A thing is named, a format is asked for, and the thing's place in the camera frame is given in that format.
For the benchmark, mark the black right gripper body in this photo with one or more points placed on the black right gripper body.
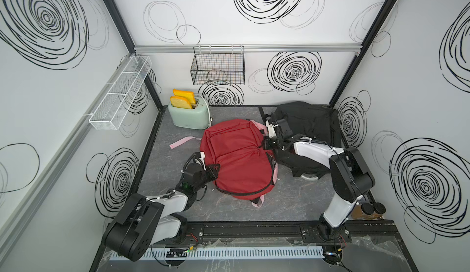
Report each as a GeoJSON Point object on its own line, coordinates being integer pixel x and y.
{"type": "Point", "coordinates": [272, 143]}

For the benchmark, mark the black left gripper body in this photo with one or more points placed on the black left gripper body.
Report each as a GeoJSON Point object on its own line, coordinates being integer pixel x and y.
{"type": "Point", "coordinates": [204, 177]}

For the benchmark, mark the red and black backpack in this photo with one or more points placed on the red and black backpack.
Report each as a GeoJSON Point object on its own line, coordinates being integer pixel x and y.
{"type": "Point", "coordinates": [317, 123]}

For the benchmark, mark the pink backpack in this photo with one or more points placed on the pink backpack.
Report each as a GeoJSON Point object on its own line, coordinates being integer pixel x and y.
{"type": "Point", "coordinates": [234, 157]}

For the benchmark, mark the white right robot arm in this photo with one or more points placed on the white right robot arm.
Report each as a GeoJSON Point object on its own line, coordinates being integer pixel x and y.
{"type": "Point", "coordinates": [350, 174]}

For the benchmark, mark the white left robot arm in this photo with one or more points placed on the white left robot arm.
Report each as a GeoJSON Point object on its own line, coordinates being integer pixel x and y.
{"type": "Point", "coordinates": [145, 220]}

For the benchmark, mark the mint green toaster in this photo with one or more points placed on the mint green toaster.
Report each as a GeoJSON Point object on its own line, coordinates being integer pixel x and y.
{"type": "Point", "coordinates": [197, 118]}

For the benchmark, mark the front toast slice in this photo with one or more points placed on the front toast slice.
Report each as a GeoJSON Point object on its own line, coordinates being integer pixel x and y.
{"type": "Point", "coordinates": [180, 102]}

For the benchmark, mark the toast slice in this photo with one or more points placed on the toast slice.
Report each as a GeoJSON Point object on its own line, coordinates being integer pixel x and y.
{"type": "Point", "coordinates": [188, 95]}
{"type": "Point", "coordinates": [180, 102]}

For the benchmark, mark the rear toast slice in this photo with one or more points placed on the rear toast slice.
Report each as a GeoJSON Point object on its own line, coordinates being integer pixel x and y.
{"type": "Point", "coordinates": [188, 95]}

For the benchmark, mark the brown jar black lid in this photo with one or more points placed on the brown jar black lid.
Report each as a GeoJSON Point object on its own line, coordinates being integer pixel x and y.
{"type": "Point", "coordinates": [364, 211]}
{"type": "Point", "coordinates": [378, 210]}

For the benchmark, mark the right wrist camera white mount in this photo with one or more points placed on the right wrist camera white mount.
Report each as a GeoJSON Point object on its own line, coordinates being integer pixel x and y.
{"type": "Point", "coordinates": [271, 129]}

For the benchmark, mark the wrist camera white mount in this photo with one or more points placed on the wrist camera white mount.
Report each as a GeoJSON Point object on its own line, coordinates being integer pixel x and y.
{"type": "Point", "coordinates": [271, 129]}
{"type": "Point", "coordinates": [201, 160]}

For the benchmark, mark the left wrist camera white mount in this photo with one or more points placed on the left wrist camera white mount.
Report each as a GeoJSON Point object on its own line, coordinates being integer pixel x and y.
{"type": "Point", "coordinates": [201, 160]}

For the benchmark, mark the black wire basket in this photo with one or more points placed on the black wire basket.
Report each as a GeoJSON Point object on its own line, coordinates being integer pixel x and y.
{"type": "Point", "coordinates": [218, 63]}

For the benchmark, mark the white mesh wall shelf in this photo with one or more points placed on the white mesh wall shelf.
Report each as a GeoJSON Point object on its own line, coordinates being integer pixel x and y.
{"type": "Point", "coordinates": [119, 98]}

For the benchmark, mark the grey slotted cable duct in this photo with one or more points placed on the grey slotted cable duct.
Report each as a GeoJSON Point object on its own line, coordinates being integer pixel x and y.
{"type": "Point", "coordinates": [235, 253]}

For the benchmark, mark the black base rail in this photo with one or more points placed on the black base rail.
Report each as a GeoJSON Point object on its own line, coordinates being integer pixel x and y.
{"type": "Point", "coordinates": [306, 232]}

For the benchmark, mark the grey wall rail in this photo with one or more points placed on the grey wall rail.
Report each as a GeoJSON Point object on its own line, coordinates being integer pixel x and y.
{"type": "Point", "coordinates": [247, 48]}

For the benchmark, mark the black corner frame post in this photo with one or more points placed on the black corner frame post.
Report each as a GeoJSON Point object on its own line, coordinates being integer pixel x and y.
{"type": "Point", "coordinates": [382, 15]}

